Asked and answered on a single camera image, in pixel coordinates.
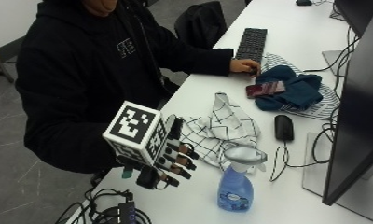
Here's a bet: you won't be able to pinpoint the dark red phone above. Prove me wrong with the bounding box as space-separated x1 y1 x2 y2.
244 80 287 100

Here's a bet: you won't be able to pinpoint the black keyboard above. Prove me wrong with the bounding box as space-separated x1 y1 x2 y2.
233 27 268 65

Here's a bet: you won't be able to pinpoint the white marker cube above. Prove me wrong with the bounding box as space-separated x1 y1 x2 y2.
102 100 174 168

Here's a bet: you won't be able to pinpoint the white checked cloth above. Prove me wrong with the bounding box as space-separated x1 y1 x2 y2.
178 91 262 171

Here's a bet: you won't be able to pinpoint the dark teal cloth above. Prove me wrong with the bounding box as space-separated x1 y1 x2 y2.
252 64 324 112

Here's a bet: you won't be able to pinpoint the blue spray bottle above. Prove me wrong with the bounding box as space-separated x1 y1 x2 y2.
215 146 268 214

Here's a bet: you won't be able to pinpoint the black hub box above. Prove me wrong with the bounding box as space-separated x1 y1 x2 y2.
117 201 138 224

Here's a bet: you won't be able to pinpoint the black office chair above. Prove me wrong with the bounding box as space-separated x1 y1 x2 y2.
173 0 229 51

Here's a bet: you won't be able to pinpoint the small grey monitor base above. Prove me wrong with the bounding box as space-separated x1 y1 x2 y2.
320 49 350 77

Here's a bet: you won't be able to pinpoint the white striped cloth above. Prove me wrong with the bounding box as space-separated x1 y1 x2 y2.
259 52 342 121

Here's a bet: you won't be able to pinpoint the black computer mouse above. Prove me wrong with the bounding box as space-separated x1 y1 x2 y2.
272 114 295 142

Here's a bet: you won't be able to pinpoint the the person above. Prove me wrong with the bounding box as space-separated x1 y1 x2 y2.
13 0 234 175

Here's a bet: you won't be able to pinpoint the large black monitor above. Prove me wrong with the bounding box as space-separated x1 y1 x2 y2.
320 0 373 207

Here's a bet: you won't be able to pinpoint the small black monitor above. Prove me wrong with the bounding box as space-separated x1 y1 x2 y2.
331 0 373 39

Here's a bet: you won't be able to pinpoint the grey monitor stand base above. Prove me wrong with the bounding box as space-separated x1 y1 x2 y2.
300 132 373 224

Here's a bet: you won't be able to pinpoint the tangled black cables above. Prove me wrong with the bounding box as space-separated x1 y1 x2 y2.
54 186 153 224

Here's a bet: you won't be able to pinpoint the black monitor cables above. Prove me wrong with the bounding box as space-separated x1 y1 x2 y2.
302 26 362 147

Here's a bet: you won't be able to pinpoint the black mouse cable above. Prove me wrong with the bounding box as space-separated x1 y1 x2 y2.
268 139 332 183

